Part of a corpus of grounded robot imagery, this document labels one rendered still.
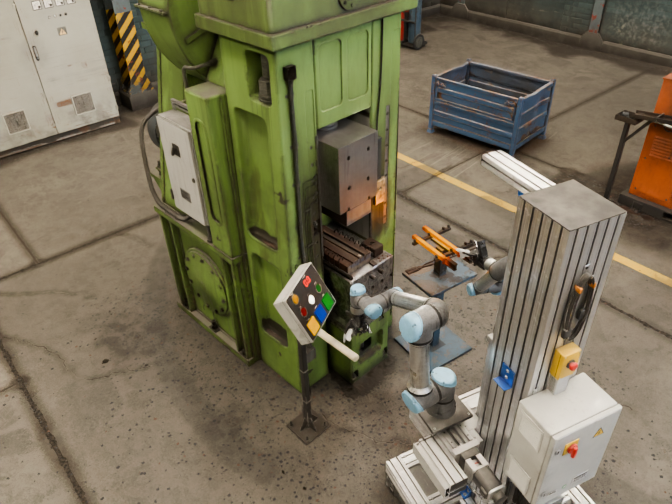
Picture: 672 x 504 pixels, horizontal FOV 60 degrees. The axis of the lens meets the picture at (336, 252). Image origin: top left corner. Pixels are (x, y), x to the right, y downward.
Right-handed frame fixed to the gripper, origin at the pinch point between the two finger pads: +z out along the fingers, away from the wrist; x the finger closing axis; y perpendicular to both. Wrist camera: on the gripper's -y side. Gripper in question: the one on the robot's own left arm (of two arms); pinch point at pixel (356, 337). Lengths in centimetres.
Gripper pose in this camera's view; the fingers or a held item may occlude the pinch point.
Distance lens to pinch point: 306.4
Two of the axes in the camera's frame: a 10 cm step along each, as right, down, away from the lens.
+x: 9.0, -2.8, 3.3
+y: 4.3, 5.2, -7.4
